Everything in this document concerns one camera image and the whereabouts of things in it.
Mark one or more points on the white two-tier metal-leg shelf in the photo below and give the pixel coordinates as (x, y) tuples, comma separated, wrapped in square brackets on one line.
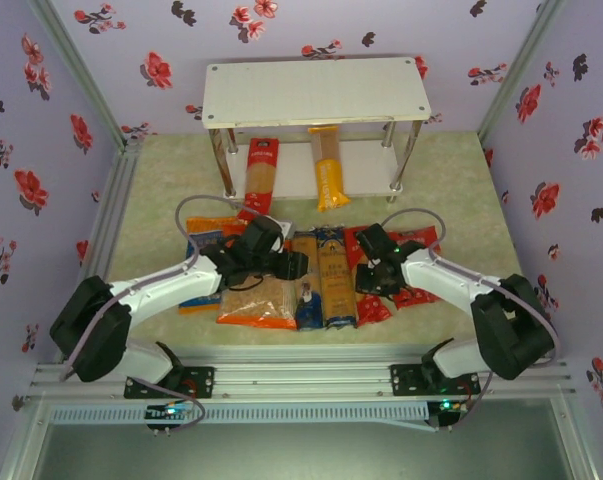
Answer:
[(311, 90)]

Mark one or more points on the blue spaghetti bag with figure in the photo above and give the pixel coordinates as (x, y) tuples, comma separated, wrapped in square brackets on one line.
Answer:
[(308, 305)]

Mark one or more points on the blue and gold spaghetti bag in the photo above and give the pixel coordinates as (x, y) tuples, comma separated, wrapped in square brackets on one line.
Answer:
[(336, 280)]

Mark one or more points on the yellow spaghetti bag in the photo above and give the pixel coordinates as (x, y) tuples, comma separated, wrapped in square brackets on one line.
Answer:
[(331, 180)]

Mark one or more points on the orange and blue pasta bag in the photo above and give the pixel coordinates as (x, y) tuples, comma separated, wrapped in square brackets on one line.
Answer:
[(203, 225)]

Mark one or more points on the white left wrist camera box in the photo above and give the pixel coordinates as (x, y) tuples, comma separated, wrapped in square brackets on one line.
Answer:
[(283, 227)]

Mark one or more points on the controller circuit board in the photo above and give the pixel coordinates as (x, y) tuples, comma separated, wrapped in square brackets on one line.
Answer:
[(168, 412), (448, 407)]

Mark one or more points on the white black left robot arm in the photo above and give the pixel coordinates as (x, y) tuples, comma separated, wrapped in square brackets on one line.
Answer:
[(156, 285)]

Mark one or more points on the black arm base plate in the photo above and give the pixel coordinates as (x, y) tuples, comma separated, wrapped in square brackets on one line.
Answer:
[(201, 382), (406, 380)]

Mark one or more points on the aluminium front rail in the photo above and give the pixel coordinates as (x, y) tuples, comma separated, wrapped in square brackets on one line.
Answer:
[(301, 380)]

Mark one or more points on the aluminium frame post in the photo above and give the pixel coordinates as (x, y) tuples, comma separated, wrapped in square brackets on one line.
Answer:
[(87, 75), (516, 75), (23, 440), (578, 440)]

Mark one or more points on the red macaroni bag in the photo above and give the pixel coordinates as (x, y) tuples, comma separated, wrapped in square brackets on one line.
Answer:
[(416, 299)]

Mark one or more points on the aluminium side rail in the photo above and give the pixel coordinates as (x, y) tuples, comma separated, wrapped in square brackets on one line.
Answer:
[(108, 225)]

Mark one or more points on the large orange macaroni bag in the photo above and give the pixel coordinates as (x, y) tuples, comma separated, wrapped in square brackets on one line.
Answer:
[(256, 305)]

